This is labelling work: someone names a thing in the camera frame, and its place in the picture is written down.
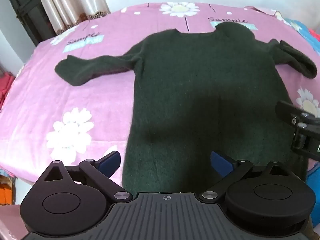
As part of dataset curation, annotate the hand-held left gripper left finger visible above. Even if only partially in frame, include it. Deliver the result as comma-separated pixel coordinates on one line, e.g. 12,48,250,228
44,151,133,203

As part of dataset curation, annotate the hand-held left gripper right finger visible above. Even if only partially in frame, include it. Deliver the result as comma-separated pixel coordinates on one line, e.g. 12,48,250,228
199,151,292,203

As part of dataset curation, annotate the dark green sweater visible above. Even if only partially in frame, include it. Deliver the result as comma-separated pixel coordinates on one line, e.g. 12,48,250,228
54,22,318,197

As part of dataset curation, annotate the cream satin curtain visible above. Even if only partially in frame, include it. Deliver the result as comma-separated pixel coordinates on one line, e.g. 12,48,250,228
32,0,111,36

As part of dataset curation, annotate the pink floral bed sheet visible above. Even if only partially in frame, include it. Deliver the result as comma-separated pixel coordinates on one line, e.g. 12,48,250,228
0,2,320,183

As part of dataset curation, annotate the orange box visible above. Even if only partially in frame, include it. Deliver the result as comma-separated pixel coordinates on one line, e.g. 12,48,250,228
0,175,16,205

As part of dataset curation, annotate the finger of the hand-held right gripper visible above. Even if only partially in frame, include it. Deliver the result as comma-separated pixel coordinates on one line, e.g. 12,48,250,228
275,100,320,130

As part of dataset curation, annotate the dark window frame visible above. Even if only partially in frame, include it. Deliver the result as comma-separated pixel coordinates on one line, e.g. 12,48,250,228
6,0,57,47

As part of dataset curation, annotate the blue floral cloth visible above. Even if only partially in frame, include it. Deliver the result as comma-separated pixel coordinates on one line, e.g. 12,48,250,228
285,17,320,64

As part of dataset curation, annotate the red cloth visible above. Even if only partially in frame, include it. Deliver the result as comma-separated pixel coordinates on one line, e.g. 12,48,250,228
0,70,16,111

